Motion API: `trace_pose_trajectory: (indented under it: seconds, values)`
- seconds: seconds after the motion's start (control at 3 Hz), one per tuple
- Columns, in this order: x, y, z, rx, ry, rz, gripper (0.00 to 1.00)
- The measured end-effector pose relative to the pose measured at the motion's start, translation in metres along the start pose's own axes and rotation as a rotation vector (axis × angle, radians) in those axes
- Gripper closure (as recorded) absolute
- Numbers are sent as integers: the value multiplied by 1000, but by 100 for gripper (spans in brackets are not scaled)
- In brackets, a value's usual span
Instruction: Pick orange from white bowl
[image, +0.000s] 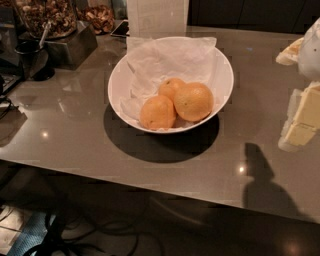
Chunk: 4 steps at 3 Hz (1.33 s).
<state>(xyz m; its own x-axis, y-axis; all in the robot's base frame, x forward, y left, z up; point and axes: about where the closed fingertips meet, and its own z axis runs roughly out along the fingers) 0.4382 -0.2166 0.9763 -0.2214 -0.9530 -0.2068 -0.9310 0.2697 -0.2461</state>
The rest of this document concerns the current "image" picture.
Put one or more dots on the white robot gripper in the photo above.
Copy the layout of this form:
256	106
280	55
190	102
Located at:
310	53

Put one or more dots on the large orange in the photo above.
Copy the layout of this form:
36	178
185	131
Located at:
194	102

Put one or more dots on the rear middle orange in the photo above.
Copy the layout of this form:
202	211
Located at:
170	86

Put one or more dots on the white ceramic bowl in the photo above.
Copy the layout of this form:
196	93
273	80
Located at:
221	86

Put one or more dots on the front left orange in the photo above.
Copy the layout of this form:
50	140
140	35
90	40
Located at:
158	112

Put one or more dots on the bowl of dried fruit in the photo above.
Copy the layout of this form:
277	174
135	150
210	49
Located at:
100	17

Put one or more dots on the white paper napkin liner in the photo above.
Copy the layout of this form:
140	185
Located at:
153	61

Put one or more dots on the white paper menu stand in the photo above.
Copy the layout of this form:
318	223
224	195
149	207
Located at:
157	18

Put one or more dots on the black smartphone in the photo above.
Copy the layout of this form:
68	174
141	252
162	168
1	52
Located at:
122	29

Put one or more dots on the metal box stand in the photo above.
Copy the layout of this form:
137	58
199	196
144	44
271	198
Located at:
71	51

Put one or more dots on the black cup with spoon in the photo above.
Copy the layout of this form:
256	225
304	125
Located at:
35	58

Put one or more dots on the glass jar of nuts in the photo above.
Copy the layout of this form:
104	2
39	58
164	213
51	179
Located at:
36	14

